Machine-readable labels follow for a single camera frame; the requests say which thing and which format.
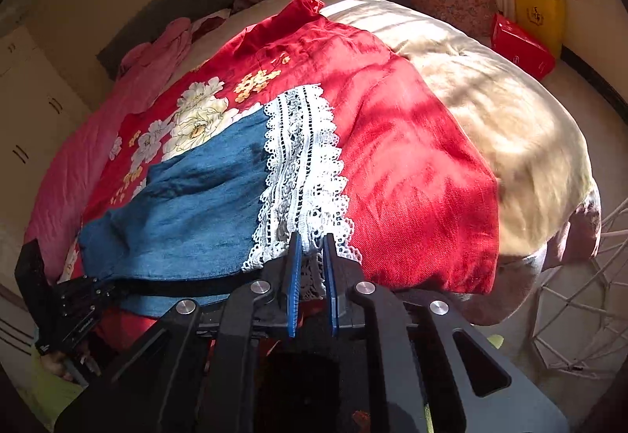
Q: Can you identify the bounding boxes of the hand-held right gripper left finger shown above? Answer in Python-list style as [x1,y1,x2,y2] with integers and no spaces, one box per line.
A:
[54,233,303,433]

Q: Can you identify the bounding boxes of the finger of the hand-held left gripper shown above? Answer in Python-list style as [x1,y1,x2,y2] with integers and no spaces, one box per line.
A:
[95,278,133,305]

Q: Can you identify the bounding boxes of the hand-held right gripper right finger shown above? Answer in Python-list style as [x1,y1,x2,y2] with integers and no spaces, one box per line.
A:
[323,233,571,433]

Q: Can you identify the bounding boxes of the blue denim pants lace trim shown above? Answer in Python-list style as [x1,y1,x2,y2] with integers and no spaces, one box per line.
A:
[78,85,364,316]

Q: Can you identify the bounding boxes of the person's left hand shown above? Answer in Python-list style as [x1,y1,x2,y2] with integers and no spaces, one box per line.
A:
[40,351,75,382]

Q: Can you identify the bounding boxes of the pink quilt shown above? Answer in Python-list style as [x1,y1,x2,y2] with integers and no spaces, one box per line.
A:
[24,16,197,262]

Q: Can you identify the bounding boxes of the red floral blanket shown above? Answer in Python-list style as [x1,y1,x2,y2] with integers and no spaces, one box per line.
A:
[59,0,501,355]

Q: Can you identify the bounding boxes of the white wardrobe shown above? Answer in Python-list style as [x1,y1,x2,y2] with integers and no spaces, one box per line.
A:
[0,4,99,355]

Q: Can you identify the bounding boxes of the cream quilt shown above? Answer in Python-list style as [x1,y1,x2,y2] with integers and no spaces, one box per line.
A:
[186,0,597,262]

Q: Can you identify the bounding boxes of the grey bed headboard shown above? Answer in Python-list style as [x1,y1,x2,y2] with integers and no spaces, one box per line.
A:
[95,0,295,81]

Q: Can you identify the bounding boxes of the dark red cloth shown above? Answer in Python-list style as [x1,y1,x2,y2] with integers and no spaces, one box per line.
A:
[191,14,232,42]

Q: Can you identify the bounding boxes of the floral laundry basket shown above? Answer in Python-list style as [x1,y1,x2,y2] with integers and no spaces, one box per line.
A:
[402,0,498,39]

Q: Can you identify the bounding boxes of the yellow paper bag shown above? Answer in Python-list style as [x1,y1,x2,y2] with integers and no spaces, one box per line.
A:
[513,0,567,56]

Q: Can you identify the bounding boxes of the white wire basket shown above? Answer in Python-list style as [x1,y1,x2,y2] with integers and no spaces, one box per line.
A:
[532,198,628,372]

